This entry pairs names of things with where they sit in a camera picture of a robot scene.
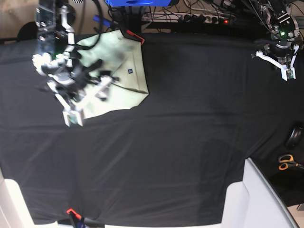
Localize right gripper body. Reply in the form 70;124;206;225
46;59;103;100

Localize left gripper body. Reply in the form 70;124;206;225
261;39;299;63

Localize light green T-shirt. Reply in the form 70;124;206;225
79;30;149;119

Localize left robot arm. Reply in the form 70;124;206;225
249;0;301;66

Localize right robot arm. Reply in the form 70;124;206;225
32;0;116;105

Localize blue orange clamp top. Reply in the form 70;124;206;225
102;18;145;45

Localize blue box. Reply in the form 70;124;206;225
105;0;179;7

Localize black tape roll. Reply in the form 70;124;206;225
285;125;304;150

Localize black table cloth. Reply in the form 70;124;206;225
0;34;304;227

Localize white power strip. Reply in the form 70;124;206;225
142;12;236;24

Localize white chair left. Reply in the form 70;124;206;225
0;174;58;228

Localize grey chair right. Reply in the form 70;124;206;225
220;158;298;228

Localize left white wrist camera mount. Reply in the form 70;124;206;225
251;50;296;81

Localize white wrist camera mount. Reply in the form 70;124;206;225
47;76;114;127
251;50;296;81

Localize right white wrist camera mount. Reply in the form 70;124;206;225
47;76;114;127

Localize orange handled scissors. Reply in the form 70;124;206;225
278;154;304;171

